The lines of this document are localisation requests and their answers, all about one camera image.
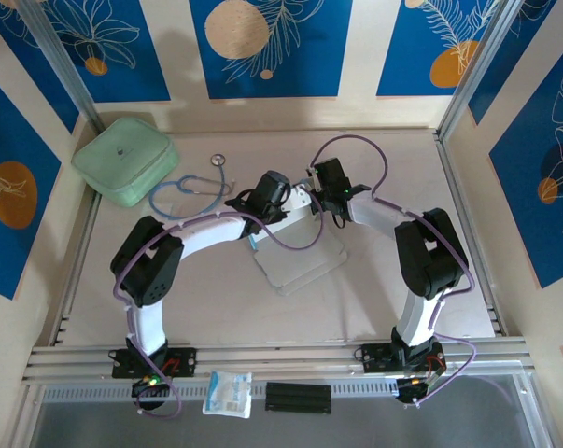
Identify blue and white paper box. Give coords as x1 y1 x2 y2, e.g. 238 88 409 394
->
248 184 350 298

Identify blue stethoscope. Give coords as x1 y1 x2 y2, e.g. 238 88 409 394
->
148 153 239 220

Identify mint green zipper pouch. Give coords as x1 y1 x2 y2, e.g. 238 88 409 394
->
70 116 180 209

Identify white gauze packet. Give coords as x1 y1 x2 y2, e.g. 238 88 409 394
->
202 371 254 419

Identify black ribbed block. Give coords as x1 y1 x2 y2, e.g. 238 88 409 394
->
264 381 332 415

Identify right black controller board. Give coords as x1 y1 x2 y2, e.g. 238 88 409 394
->
395 375 445 410

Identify black controller board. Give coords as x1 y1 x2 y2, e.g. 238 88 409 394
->
130 376 171 413
395 375 445 410

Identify left black controller board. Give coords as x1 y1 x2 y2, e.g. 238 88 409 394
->
130 376 171 413

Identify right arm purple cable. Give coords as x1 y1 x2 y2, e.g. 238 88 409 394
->
311 133 478 408

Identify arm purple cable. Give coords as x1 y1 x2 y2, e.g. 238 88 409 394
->
113 200 331 420
311 133 478 408

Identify aluminium table side rail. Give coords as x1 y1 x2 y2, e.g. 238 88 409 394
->
434 130 509 340
49 193 103 349

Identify long aluminium mounting rail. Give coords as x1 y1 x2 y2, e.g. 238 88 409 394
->
21 343 534 385

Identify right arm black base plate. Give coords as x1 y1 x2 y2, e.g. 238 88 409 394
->
360 343 446 374

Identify aluminium frame post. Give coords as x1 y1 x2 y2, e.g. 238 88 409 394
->
14 0 106 136
437 0 529 141

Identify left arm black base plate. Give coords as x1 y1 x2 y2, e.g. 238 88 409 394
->
110 347 198 379

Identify grey slotted cable duct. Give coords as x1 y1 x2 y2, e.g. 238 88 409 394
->
42 380 401 403

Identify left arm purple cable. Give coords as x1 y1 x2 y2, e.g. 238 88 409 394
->
113 200 331 420

